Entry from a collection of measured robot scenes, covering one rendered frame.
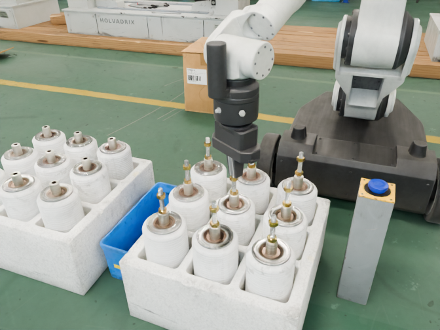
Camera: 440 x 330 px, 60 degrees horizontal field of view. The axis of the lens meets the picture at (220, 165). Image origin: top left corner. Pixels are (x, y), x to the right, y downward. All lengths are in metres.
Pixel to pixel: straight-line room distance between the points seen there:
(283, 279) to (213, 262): 0.14
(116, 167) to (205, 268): 0.46
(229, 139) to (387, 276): 0.60
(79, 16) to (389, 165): 2.74
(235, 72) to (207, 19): 2.18
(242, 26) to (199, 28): 2.14
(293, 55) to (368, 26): 1.63
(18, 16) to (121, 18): 1.05
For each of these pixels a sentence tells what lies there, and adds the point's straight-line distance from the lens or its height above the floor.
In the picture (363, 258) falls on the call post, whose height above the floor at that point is 0.15.
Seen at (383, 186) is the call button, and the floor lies 0.33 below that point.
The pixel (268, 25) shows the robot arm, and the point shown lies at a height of 0.63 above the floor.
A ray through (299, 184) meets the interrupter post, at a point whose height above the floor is 0.26.
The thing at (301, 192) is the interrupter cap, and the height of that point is 0.25.
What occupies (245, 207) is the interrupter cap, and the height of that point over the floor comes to 0.25.
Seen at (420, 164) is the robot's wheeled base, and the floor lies 0.20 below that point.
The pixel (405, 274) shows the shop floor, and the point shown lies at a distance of 1.16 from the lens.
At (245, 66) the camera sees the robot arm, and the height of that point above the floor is 0.59.
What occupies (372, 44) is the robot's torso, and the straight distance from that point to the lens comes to 1.06.
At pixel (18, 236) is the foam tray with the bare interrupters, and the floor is 0.15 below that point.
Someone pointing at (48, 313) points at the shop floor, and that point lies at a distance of 1.08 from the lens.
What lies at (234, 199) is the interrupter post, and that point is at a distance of 0.85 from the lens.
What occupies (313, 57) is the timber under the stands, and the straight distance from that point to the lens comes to 2.65.
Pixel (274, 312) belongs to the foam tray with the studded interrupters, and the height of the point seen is 0.18.
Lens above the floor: 0.78
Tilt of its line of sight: 32 degrees down
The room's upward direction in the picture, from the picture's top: 1 degrees counter-clockwise
